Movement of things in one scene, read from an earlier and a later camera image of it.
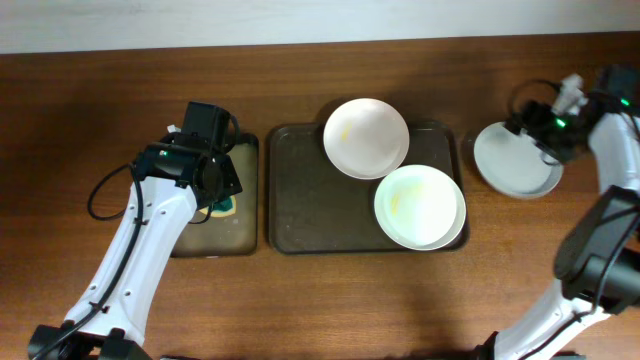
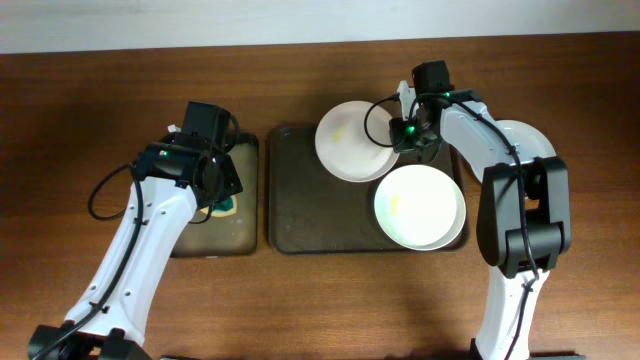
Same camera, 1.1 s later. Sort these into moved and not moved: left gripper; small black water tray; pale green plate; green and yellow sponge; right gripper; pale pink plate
Moved: pale pink plate; right gripper
Not moved: small black water tray; left gripper; pale green plate; green and yellow sponge
